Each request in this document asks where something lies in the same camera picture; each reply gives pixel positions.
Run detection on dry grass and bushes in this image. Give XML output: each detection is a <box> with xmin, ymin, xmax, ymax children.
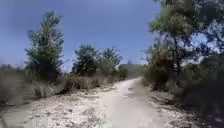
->
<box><xmin>0</xmin><ymin>63</ymin><xmax>129</xmax><ymax>108</ymax></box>

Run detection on round green tree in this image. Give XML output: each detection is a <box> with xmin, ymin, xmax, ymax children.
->
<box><xmin>98</xmin><ymin>46</ymin><xmax>123</xmax><ymax>76</ymax></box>
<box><xmin>71</xmin><ymin>44</ymin><xmax>101</xmax><ymax>77</ymax></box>

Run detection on distant hazy trees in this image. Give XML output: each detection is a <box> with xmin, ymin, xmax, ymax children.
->
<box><xmin>118</xmin><ymin>59</ymin><xmax>146</xmax><ymax>80</ymax></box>

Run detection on dark bushes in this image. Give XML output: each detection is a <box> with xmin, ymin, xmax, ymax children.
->
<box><xmin>141</xmin><ymin>54</ymin><xmax>224</xmax><ymax>128</ymax></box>

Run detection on pale dirt path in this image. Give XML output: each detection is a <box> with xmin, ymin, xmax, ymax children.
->
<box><xmin>0</xmin><ymin>77</ymin><xmax>204</xmax><ymax>128</ymax></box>

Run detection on large pine tree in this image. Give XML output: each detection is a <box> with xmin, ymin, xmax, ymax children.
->
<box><xmin>145</xmin><ymin>0</ymin><xmax>224</xmax><ymax>76</ymax></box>

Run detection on tall slender green tree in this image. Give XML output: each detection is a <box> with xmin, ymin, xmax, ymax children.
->
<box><xmin>24</xmin><ymin>11</ymin><xmax>65</xmax><ymax>83</ymax></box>

